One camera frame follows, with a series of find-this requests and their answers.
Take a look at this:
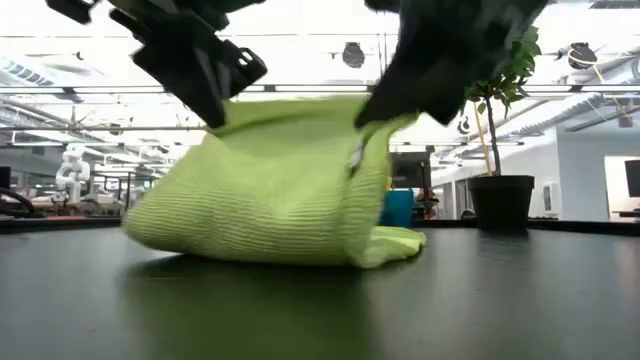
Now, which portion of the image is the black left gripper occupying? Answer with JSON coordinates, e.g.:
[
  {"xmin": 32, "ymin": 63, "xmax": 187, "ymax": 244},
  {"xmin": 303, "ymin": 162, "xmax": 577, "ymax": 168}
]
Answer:
[{"xmin": 44, "ymin": 0, "xmax": 270, "ymax": 130}]

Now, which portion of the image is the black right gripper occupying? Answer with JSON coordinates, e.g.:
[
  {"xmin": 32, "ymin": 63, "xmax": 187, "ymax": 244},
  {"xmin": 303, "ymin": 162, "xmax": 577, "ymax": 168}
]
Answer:
[{"xmin": 353, "ymin": 0, "xmax": 551, "ymax": 130}]

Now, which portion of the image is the lime green microfiber towel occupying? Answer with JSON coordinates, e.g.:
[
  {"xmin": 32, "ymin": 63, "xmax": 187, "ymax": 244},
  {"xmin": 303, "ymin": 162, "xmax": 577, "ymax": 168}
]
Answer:
[{"xmin": 122, "ymin": 94, "xmax": 428, "ymax": 270}]

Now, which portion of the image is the black ceiling-mounted device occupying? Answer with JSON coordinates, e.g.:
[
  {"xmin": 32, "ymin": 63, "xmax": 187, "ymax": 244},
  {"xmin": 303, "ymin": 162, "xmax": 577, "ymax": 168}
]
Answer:
[
  {"xmin": 566, "ymin": 41, "xmax": 599, "ymax": 71},
  {"xmin": 341, "ymin": 41, "xmax": 367, "ymax": 70}
]

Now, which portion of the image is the dark grey box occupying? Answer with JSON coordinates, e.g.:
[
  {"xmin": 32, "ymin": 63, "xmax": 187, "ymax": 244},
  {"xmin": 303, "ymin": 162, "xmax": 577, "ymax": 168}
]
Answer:
[{"xmin": 389, "ymin": 150, "xmax": 433, "ymax": 190}]

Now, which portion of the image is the blue plastic bin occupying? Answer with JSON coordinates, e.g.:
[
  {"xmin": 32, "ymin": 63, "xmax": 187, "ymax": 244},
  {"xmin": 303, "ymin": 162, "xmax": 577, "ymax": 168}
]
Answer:
[{"xmin": 378, "ymin": 188, "xmax": 416, "ymax": 229}]

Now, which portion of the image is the green potted plant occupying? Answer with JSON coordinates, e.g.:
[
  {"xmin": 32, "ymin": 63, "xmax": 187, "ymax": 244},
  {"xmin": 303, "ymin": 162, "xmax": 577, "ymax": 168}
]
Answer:
[{"xmin": 462, "ymin": 24, "xmax": 544, "ymax": 232}]

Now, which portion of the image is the white humanoid robot figure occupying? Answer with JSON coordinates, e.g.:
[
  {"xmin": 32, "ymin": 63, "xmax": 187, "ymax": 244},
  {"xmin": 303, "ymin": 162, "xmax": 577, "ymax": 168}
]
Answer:
[{"xmin": 53, "ymin": 143, "xmax": 92, "ymax": 205}]

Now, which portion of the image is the black curved chair part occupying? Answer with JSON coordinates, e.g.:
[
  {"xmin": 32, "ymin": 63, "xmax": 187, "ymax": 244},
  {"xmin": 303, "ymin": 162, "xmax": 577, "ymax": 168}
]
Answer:
[{"xmin": 0, "ymin": 187, "xmax": 37, "ymax": 217}]

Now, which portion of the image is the wall-mounted screen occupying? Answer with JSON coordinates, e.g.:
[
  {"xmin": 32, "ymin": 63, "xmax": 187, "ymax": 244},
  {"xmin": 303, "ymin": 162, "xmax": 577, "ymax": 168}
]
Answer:
[{"xmin": 603, "ymin": 155, "xmax": 640, "ymax": 214}]

